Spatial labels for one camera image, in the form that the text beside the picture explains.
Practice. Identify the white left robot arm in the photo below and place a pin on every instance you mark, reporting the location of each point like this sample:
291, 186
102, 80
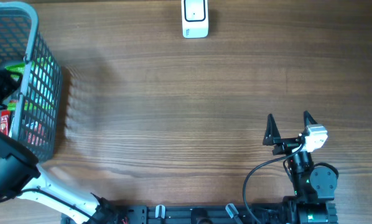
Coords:
22, 176

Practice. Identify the red drink mix sachet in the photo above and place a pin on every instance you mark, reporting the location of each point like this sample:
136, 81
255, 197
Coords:
5, 119

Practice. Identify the black mounting rail base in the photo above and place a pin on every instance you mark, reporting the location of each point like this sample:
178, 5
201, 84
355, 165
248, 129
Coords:
204, 214

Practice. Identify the grey plastic mesh basket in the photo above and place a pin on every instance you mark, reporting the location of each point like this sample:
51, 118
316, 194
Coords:
21, 43

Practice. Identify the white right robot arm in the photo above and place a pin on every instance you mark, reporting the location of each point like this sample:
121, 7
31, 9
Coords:
314, 184

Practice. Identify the green snack bag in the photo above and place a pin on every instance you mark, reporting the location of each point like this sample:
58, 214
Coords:
43, 91

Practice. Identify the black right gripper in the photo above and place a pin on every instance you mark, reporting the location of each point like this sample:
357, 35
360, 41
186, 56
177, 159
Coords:
272, 137

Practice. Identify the white barcode scanner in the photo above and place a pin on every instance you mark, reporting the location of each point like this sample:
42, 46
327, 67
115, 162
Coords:
195, 19

